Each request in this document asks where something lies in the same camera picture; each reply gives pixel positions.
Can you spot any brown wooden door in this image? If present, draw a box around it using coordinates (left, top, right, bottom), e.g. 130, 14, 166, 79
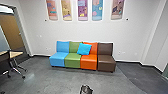
0, 14, 26, 52

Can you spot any green framed glass door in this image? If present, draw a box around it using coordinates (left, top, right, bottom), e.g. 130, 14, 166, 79
162, 62, 168, 82

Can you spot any blue square cushion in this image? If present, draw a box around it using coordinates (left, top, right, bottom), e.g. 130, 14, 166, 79
76, 42, 93, 57

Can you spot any orange sofa seat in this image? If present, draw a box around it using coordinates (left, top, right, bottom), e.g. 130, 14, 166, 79
80, 41, 99, 72

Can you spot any green sofa seat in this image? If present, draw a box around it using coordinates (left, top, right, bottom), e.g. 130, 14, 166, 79
64, 41, 84, 70

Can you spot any brown sofa seat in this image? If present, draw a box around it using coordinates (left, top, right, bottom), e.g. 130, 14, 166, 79
96, 42, 118, 74

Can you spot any blue sofa seat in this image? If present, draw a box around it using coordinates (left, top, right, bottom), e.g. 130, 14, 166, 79
49, 40, 71, 69

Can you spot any light wooden office table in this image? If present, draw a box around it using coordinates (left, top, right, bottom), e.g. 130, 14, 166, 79
0, 49, 25, 60

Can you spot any desk with chairs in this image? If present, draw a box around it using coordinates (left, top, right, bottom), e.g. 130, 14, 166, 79
0, 51, 28, 80

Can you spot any purple wall poster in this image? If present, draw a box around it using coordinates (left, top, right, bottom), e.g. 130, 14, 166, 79
77, 0, 89, 22

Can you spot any light blue wall poster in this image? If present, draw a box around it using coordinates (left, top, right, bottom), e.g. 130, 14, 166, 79
91, 0, 104, 22

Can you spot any yellow and pink wall poster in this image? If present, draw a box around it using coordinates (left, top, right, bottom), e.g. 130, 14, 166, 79
60, 0, 73, 22

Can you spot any orange and blue wall poster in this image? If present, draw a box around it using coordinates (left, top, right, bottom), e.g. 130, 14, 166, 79
45, 0, 59, 21

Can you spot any pink and navy wall poster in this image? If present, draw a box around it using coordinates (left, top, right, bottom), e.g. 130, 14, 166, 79
110, 0, 126, 21

